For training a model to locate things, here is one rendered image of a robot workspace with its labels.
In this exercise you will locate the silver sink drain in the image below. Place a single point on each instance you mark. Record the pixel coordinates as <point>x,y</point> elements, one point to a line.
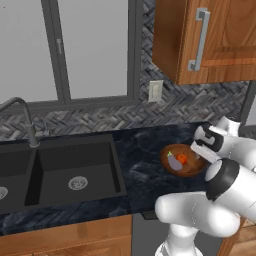
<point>78,183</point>
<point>2,192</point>

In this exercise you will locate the grey sink tap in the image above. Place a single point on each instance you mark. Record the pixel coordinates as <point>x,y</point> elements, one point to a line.
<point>30,130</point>

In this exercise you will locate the grey framed window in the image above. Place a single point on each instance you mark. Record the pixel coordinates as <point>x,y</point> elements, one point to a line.
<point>93,50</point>

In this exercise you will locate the wooden wall cupboard door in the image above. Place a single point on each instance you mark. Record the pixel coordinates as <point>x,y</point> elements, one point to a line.
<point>233,33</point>

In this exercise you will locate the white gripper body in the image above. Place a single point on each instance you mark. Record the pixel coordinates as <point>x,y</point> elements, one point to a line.
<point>206,152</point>

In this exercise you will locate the brown wooden bowl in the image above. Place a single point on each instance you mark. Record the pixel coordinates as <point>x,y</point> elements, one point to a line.
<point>191,168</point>

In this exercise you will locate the grey window latch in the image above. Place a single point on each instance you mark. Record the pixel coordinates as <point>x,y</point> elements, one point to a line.
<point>59,46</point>

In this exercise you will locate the grey dishwasher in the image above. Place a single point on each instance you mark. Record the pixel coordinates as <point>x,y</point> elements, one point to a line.
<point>145,238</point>

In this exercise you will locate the white wall outlet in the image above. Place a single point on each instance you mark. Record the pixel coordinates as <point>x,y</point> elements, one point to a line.
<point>155,90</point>

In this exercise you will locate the wooden wall cupboard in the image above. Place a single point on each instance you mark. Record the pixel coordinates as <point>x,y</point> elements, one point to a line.
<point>166,36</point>

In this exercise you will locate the black double sink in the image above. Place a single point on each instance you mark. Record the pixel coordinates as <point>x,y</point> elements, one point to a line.
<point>76,160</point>

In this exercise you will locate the wooden drawer front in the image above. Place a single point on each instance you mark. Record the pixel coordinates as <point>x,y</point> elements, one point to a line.
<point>66,235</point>

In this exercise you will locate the wooden base cupboard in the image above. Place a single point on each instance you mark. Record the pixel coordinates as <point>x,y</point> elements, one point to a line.
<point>245,241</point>

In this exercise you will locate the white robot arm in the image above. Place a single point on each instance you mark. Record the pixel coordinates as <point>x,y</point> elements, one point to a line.
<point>196,211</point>

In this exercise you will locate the purple eggplant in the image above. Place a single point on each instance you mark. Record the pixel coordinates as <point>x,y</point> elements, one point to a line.
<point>174,162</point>

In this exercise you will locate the red-orange apple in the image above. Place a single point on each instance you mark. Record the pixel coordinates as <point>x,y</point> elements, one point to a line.
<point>181,158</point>

